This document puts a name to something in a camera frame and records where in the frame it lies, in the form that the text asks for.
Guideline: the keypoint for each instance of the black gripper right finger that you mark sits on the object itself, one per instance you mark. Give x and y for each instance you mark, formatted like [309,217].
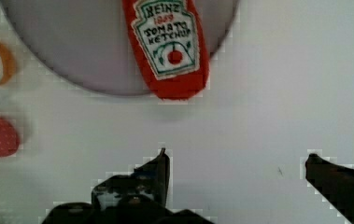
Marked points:
[334,182]

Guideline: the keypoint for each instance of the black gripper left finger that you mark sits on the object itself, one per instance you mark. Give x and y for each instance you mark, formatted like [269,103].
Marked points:
[150,180]

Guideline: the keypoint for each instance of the red plush ketchup bottle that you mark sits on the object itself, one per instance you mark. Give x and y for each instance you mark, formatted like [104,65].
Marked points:
[168,43]

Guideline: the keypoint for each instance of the grey round plate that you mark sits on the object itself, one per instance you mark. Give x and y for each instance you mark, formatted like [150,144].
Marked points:
[87,43]

